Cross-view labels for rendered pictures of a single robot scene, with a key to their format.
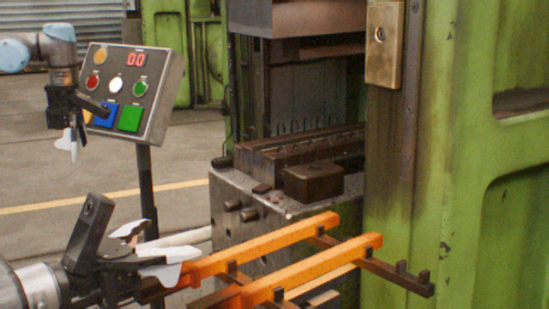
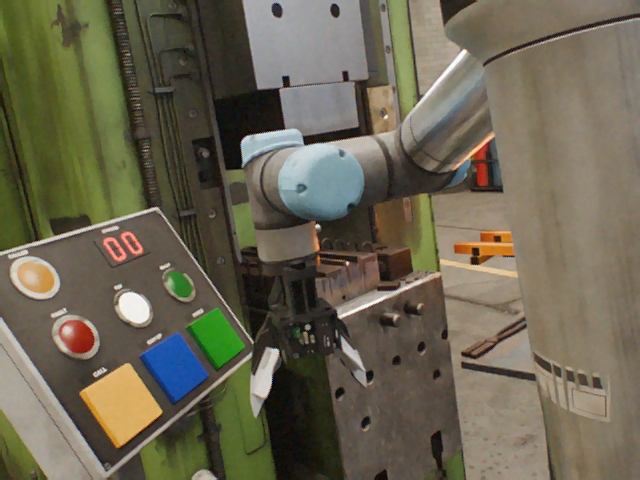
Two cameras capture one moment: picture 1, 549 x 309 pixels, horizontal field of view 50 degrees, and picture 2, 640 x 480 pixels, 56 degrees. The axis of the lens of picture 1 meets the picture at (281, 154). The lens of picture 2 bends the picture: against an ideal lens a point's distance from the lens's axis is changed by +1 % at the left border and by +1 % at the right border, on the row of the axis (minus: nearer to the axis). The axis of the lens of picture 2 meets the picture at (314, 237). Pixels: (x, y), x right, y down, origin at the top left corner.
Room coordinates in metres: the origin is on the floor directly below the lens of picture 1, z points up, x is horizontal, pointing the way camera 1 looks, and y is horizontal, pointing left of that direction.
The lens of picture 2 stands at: (1.60, 1.29, 1.29)
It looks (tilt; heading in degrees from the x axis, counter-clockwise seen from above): 11 degrees down; 264
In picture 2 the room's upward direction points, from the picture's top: 9 degrees counter-clockwise
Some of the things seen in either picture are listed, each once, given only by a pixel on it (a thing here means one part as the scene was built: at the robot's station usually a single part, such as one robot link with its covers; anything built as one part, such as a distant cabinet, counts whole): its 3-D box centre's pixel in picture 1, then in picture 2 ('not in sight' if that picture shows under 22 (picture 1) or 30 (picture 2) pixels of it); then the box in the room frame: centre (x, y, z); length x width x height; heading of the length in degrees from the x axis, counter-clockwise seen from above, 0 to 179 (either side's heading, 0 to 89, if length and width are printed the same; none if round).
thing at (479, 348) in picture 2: not in sight; (531, 316); (0.87, -0.21, 0.69); 0.60 x 0.04 x 0.01; 34
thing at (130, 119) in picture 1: (131, 118); (215, 338); (1.67, 0.43, 1.01); 0.07 x 0.05 x 0.07; 58
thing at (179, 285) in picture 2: (140, 87); (179, 285); (1.71, 0.41, 1.09); 0.05 x 0.03 x 0.04; 33
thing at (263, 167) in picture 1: (319, 148); (285, 272); (1.52, -0.10, 0.96); 0.42 x 0.20 x 0.09; 123
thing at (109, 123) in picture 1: (107, 115); (173, 368); (1.72, 0.52, 1.01); 0.07 x 0.05 x 0.07; 58
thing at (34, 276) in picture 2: (100, 56); (35, 277); (1.85, 0.56, 1.16); 0.05 x 0.03 x 0.04; 33
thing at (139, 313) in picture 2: (116, 84); (133, 308); (1.76, 0.49, 1.09); 0.05 x 0.03 x 0.04; 33
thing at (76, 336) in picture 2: (93, 81); (76, 336); (1.81, 0.58, 1.09); 0.05 x 0.03 x 0.04; 33
